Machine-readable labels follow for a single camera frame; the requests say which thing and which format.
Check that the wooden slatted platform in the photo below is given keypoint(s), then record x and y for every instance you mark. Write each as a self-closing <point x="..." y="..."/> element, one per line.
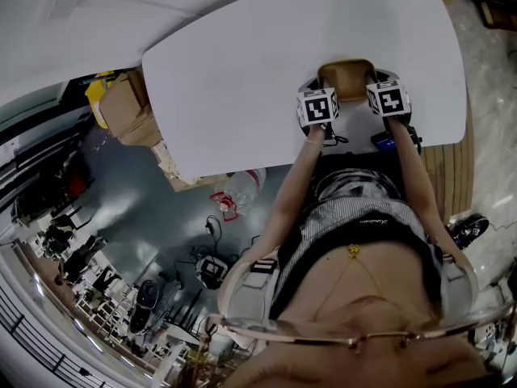
<point x="448" y="176"/>

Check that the thin-framed eyeglasses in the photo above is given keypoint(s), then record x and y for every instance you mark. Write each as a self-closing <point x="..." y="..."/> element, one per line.
<point x="355" y="342"/>

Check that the black sneaker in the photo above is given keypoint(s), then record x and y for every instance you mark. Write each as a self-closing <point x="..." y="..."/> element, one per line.
<point x="468" y="229"/>

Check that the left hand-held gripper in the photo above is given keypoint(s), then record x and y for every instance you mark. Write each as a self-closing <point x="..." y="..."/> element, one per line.
<point x="317" y="109"/>

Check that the white table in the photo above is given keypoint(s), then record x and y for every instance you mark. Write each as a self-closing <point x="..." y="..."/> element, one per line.
<point x="242" y="75"/>

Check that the grey round bin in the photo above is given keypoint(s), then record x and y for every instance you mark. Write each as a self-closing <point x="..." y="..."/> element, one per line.
<point x="147" y="293"/>

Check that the white wall box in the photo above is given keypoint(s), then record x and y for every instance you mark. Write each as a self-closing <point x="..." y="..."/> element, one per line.
<point x="66" y="0"/>

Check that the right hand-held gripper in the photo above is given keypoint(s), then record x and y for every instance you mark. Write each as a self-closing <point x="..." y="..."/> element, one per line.
<point x="389" y="101"/>

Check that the clear plastic bag red print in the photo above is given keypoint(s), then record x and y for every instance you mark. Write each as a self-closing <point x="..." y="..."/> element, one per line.
<point x="246" y="184"/>

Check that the open cardboard box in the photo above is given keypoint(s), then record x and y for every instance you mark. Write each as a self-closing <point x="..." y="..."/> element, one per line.
<point x="121" y="111"/>

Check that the brown cardboard box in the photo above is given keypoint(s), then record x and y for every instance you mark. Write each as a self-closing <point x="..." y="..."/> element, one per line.
<point x="347" y="79"/>

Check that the person's left forearm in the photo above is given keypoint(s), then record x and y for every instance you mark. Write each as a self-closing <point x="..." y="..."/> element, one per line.
<point x="297" y="176"/>

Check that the blue rectangular module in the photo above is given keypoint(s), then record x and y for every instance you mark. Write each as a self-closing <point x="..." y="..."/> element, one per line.
<point x="383" y="142"/>

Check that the yellow bin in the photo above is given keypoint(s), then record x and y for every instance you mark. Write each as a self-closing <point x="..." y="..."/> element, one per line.
<point x="93" y="95"/>

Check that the person's right forearm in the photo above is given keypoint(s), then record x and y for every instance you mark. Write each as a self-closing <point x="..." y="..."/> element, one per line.
<point x="416" y="176"/>

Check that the striped grey and black top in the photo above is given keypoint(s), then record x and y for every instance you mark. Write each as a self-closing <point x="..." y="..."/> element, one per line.
<point x="363" y="212"/>

